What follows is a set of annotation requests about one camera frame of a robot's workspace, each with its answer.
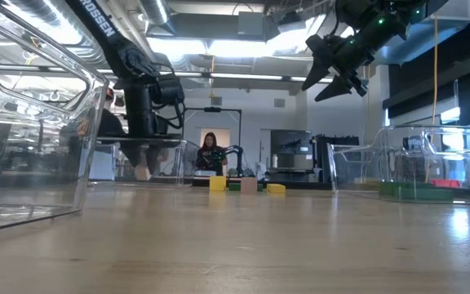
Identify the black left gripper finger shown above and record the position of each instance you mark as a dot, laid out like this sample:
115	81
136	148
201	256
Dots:
132	151
155	155

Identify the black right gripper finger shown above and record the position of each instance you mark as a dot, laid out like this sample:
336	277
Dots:
337	87
318	61

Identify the green wooden block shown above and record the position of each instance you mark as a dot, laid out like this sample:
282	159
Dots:
390	188
234	187
426	194

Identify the small black robot arm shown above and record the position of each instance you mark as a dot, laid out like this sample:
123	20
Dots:
237	151

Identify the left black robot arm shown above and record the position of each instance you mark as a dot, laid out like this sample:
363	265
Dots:
96	20

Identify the person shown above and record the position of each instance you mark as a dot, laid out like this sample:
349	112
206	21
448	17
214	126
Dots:
110	122
210	151

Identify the yellow wooden cube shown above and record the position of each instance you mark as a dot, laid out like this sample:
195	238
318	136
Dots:
217	183

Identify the black equipment rack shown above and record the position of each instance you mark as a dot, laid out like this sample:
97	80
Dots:
341	163

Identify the long ceiling light strip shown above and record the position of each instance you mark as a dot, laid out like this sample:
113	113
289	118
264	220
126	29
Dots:
243	76

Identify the grey ceiling box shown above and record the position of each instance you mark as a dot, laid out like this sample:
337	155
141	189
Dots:
251	23

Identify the grey equipment cabinet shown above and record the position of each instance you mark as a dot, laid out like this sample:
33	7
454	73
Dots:
296	163

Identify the white bottle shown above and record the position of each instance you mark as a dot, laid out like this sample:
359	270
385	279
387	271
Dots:
275	161

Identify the flat yellow wooden block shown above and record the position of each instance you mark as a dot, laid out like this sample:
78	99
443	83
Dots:
276	188

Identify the red box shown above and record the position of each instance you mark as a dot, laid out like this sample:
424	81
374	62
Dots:
445	183

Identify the grey wall vent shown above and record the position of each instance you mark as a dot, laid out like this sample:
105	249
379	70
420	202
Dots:
216	101
279	103

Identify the black gantry frame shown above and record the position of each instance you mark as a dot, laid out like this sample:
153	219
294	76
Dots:
212	109

